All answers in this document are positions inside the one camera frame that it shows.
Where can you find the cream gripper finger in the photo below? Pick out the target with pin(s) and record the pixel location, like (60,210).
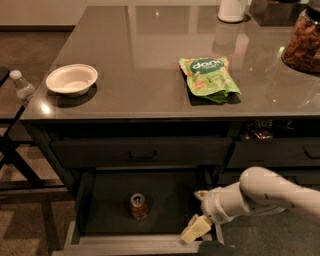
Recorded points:
(196,228)
(200,194)

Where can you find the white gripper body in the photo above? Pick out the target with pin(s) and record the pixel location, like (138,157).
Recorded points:
(210,204)

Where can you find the red coke can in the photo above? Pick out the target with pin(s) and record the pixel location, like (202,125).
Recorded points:
(138,206)

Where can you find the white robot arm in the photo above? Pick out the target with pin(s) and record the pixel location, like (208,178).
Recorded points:
(259,191)

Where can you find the grey top left drawer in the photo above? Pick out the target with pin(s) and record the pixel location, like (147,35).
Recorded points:
(141,151)

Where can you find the dark snack bags in drawer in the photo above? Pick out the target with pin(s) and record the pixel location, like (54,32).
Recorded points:
(266,129)

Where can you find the open grey middle drawer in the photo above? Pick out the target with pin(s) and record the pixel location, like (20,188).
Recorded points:
(103,226)

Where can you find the grey top right drawer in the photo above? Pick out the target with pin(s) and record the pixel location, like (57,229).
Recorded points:
(280,152)

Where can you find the dark grey counter cabinet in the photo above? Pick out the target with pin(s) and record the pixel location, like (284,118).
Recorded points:
(141,90)

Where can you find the green chip bag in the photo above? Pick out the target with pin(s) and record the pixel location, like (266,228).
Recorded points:
(209,78)

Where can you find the glass jar of nuts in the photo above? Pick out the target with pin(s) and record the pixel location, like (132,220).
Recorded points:
(302,51)

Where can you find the white paper bowl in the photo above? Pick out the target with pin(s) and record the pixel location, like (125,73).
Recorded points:
(71,80)

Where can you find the black side table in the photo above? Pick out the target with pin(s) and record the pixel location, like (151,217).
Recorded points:
(13,136)

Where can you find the white cylindrical container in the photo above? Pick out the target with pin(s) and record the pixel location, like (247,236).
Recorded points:
(232,11)

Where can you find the clear plastic water bottle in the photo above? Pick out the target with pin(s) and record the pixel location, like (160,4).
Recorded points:
(24,89)

